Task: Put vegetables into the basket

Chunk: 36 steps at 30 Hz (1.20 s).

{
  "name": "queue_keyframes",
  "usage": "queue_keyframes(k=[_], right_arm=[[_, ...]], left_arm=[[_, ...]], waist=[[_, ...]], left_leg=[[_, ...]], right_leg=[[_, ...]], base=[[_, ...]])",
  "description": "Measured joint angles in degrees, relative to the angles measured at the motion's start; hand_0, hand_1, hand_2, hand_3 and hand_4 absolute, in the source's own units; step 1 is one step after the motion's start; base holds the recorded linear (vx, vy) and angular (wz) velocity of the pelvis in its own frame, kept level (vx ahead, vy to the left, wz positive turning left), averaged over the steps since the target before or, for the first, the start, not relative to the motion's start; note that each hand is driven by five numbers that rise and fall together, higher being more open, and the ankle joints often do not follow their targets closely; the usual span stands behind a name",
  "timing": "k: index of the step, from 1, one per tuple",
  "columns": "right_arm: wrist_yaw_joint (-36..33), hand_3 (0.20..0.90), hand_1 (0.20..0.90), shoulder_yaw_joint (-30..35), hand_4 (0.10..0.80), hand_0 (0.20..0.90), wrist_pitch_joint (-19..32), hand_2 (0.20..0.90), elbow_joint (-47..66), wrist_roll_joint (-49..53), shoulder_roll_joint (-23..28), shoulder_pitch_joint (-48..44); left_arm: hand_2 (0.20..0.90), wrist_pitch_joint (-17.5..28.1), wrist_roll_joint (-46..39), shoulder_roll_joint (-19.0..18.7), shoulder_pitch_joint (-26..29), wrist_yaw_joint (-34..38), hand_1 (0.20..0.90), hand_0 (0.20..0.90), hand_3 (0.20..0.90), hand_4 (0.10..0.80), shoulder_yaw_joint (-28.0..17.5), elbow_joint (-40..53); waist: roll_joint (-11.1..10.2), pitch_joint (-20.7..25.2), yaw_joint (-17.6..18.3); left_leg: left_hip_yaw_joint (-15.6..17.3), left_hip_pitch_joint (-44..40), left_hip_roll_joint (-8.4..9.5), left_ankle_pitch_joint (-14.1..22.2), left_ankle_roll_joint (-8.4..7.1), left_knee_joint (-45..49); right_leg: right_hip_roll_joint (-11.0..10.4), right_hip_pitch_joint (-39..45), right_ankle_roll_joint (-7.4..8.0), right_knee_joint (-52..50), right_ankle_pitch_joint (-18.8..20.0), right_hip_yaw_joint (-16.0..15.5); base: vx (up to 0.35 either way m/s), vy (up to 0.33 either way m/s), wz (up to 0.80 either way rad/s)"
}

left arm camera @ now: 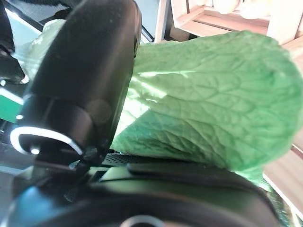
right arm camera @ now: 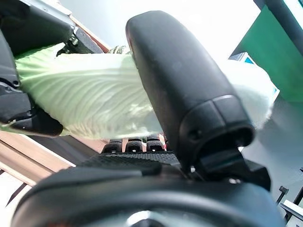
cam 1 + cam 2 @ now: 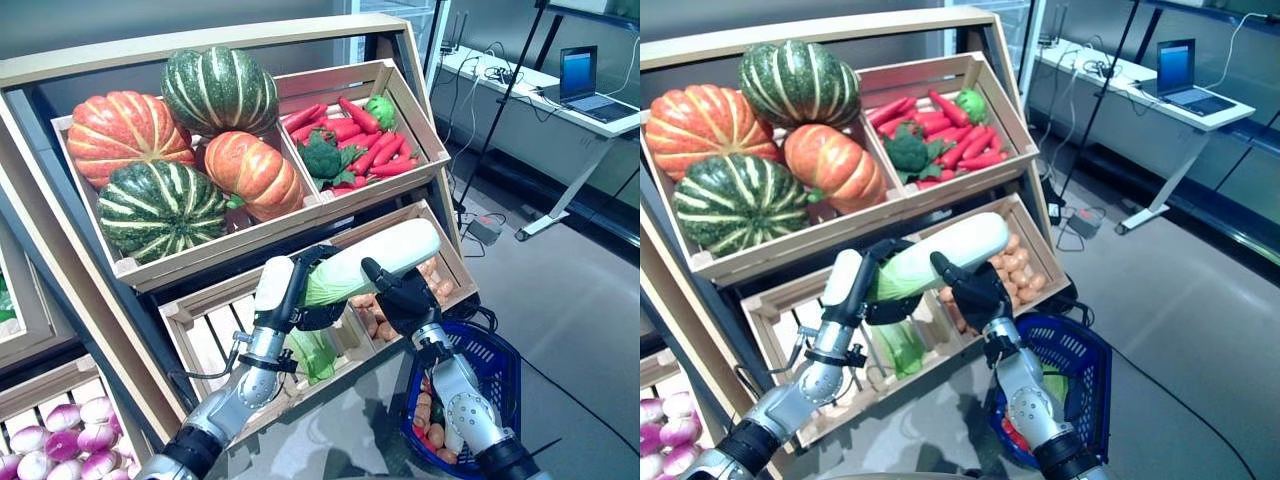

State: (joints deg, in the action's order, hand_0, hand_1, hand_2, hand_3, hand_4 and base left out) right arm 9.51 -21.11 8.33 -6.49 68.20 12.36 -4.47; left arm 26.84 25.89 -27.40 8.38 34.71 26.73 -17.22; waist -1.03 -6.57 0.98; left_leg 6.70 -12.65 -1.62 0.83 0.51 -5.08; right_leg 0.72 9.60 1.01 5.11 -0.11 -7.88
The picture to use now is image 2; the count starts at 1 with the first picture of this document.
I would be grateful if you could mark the wooden display shelf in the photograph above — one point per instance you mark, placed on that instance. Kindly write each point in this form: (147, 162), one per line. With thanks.
(92, 33)

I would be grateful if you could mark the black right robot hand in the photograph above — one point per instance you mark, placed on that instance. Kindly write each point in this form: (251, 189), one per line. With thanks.
(189, 82)

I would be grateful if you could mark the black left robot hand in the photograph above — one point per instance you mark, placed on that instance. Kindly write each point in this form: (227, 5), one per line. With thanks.
(9, 101)

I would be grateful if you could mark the napa cabbage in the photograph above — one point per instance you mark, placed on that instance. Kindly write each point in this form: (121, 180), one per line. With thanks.
(82, 94)

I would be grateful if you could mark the wooden cabbage crate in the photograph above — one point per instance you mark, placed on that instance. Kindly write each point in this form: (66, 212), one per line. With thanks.
(23, 151)

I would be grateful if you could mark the green striped pumpkin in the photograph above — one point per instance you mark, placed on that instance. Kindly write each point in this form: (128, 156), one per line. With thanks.
(118, 49)

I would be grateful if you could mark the green panel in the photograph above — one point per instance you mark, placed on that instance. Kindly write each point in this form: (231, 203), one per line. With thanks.
(272, 59)

